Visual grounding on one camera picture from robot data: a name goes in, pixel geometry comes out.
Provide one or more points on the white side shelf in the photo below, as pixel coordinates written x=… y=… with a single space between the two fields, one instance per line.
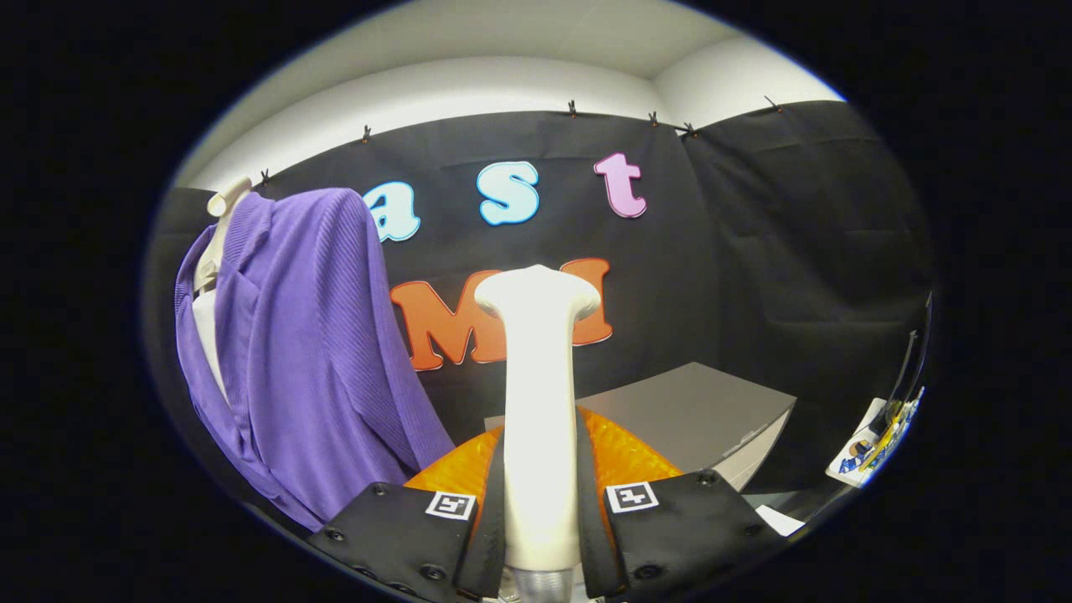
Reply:
x=854 y=456

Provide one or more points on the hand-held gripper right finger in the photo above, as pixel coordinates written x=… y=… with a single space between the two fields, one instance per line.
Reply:
x=590 y=536

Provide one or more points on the white paper sheet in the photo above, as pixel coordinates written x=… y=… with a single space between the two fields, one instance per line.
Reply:
x=779 y=519

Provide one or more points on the beige cabinet with dark top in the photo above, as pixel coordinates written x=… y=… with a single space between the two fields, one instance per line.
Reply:
x=695 y=410

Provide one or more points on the black backdrop cloth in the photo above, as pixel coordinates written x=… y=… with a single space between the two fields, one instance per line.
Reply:
x=754 y=251

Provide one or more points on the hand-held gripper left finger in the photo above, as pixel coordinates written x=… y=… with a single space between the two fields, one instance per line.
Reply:
x=494 y=519

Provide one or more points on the cream clothes hanger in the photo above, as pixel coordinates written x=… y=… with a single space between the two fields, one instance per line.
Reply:
x=222 y=226

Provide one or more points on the white garment steamer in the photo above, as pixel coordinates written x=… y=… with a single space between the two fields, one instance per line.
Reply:
x=540 y=402

